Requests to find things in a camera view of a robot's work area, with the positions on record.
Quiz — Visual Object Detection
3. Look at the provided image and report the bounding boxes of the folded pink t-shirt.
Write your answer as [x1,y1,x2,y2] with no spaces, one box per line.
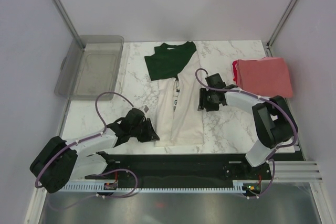
[237,57,293,98]

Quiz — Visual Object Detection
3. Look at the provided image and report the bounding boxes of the clear grey plastic bin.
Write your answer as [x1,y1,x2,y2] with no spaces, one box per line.
[54,35,124,100]

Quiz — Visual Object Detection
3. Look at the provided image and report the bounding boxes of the right aluminium frame post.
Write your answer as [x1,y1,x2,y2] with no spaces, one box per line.
[266,0,299,50]

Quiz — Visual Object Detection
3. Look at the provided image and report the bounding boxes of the folded red t-shirt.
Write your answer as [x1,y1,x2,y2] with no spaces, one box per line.
[232,60,238,84]

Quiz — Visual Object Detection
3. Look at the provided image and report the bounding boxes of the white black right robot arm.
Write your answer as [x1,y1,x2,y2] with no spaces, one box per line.
[195,72,298,179]

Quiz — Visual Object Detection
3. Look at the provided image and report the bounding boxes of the left aluminium frame post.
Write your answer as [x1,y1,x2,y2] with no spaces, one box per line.
[51,0,85,49]

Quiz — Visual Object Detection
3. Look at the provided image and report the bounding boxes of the white slotted cable duct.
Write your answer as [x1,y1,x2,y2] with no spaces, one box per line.
[60,180,254,193]

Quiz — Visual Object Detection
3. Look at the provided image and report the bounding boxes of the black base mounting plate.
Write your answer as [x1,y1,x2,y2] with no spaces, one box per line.
[101,152,271,187]

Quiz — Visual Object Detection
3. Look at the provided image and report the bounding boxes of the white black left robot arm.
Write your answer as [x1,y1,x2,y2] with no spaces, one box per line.
[29,106,160,194]

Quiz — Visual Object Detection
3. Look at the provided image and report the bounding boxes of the cream green raglan t-shirt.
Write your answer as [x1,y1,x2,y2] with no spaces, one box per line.
[144,41,204,147]

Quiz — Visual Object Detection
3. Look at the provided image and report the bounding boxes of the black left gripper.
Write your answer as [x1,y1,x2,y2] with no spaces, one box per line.
[130,118,159,143]

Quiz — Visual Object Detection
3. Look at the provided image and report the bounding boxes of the aluminium frame post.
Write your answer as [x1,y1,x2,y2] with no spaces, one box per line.
[266,0,299,50]
[51,0,85,49]

